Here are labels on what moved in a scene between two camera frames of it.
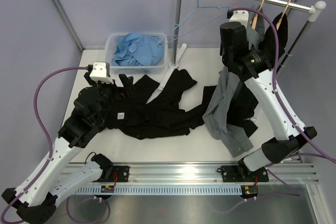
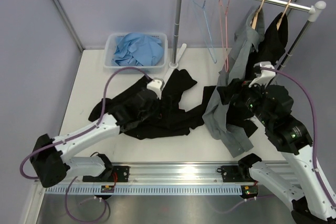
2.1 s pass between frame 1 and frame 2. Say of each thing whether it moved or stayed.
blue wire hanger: moved
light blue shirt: stayed
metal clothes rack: stayed
